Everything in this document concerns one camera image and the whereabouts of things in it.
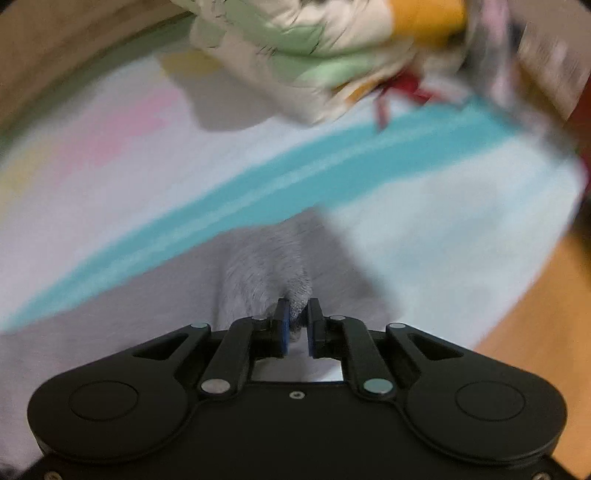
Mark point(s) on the patterned dark cloth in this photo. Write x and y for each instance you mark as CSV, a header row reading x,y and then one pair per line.
x,y
521,69

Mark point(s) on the wooden bed frame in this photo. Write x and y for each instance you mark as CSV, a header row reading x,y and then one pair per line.
x,y
69,46

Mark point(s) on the grey pants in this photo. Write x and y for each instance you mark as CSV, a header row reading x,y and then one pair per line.
x,y
268,267

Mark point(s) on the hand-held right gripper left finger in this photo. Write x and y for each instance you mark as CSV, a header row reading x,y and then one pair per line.
x,y
282,330

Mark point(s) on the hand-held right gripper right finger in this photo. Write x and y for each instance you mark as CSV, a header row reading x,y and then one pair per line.
x,y
314,330

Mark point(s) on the red cloth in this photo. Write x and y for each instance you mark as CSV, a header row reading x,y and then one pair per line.
x,y
406,90

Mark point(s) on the pastel striped bedsheet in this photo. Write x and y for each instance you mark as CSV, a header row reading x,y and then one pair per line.
x,y
438,221

